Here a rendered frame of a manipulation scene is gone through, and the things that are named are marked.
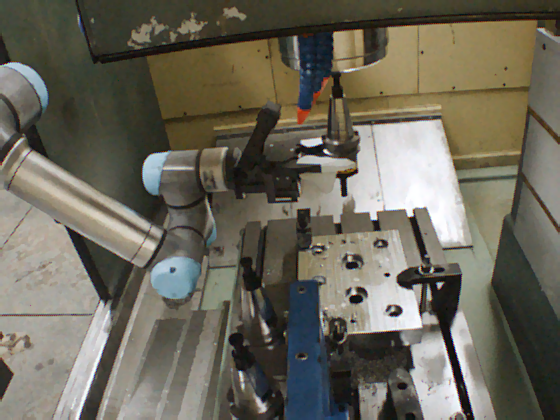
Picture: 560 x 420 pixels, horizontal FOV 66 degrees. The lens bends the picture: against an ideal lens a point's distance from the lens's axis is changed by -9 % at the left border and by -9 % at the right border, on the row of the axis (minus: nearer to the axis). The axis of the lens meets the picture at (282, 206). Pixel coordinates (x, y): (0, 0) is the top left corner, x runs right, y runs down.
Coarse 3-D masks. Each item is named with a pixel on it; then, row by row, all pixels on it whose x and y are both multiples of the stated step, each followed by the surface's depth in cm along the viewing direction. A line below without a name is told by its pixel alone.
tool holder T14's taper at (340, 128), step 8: (344, 96) 70; (336, 104) 70; (344, 104) 70; (328, 112) 72; (336, 112) 71; (344, 112) 71; (328, 120) 72; (336, 120) 71; (344, 120) 71; (328, 128) 73; (336, 128) 72; (344, 128) 72; (352, 128) 73; (328, 136) 74; (336, 136) 72; (344, 136) 72; (352, 136) 73
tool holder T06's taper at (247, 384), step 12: (252, 360) 46; (240, 372) 45; (252, 372) 45; (240, 384) 46; (252, 384) 46; (264, 384) 47; (240, 396) 47; (252, 396) 47; (264, 396) 47; (240, 408) 48; (252, 408) 47; (264, 408) 48
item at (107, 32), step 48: (96, 0) 33; (144, 0) 33; (192, 0) 33; (240, 0) 33; (288, 0) 33; (336, 0) 32; (384, 0) 32; (432, 0) 32; (480, 0) 32; (528, 0) 31; (96, 48) 35; (144, 48) 35; (192, 48) 35
